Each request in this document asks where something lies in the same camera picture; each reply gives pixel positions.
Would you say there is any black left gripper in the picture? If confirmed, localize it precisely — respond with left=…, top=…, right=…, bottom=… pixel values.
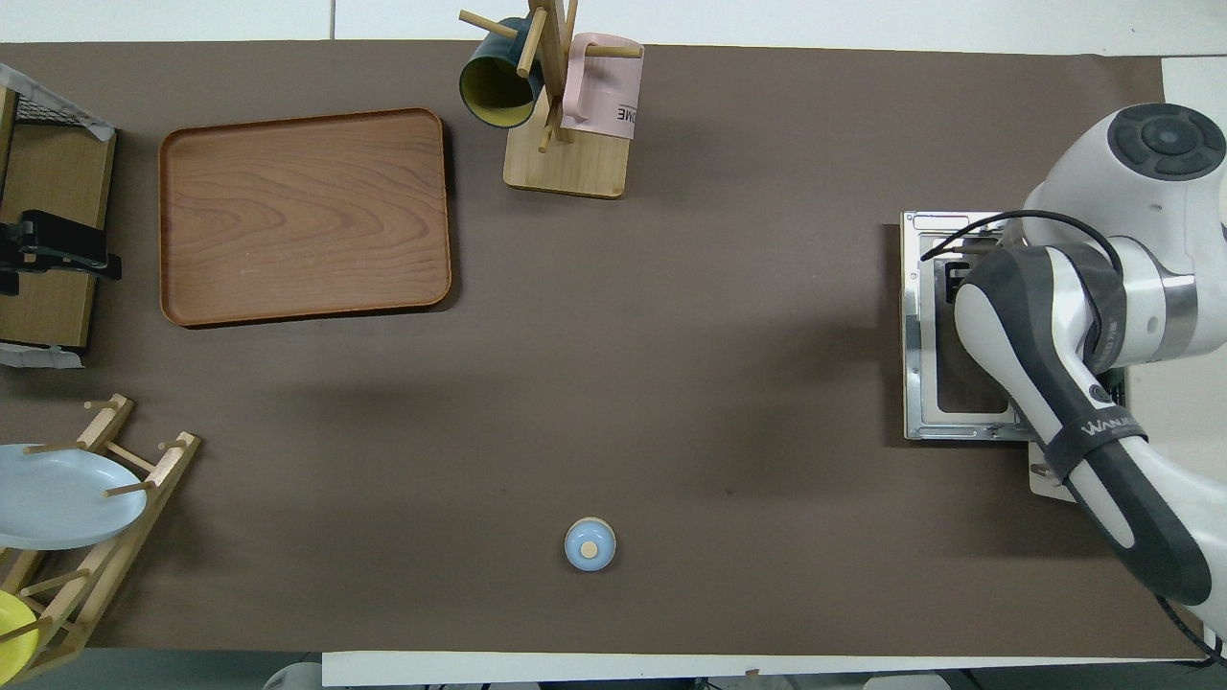
left=0, top=211, right=123, bottom=296

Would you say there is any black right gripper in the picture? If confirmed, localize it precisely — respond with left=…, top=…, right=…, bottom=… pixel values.
left=944, top=251, right=1003, bottom=303

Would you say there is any oven door with glass window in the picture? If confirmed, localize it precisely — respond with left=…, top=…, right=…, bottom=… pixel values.
left=899, top=211, right=1034, bottom=442

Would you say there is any grey crumpled tape strip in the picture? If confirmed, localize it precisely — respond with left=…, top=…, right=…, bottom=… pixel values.
left=0, top=342, right=87, bottom=371

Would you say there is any brown table mat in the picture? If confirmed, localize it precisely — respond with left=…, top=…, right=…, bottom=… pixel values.
left=0, top=40, right=1209, bottom=662

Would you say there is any brown wooden tray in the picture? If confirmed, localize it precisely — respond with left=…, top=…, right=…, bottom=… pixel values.
left=158, top=107, right=453, bottom=329

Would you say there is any wooden dish rack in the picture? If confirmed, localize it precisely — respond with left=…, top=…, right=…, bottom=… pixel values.
left=0, top=393, right=202, bottom=686

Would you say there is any light blue plate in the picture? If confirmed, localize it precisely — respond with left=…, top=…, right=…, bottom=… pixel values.
left=0, top=443, right=150, bottom=551

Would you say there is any yellow plate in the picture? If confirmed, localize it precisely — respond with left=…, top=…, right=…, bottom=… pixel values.
left=0, top=589, right=41, bottom=677

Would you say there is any wooden mug tree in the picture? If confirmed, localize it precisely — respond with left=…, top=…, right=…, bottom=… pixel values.
left=458, top=0, right=645, bottom=200

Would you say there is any pink mug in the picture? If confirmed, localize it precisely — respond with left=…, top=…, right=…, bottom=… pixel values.
left=561, top=32, right=645, bottom=142

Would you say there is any small blue bell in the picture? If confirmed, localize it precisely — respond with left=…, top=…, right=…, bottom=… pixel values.
left=564, top=517, right=617, bottom=573

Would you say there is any dark blue mug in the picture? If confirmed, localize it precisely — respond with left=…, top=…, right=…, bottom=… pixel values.
left=458, top=17, right=545, bottom=130

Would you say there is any black wire basket shelf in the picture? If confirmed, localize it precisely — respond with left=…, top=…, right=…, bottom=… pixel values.
left=0, top=86, right=118, bottom=351

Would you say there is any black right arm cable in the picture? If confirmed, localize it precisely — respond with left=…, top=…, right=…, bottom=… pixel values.
left=918, top=209, right=1124, bottom=281

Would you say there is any black wire basket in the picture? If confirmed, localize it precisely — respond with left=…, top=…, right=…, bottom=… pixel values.
left=0, top=86, right=102, bottom=127

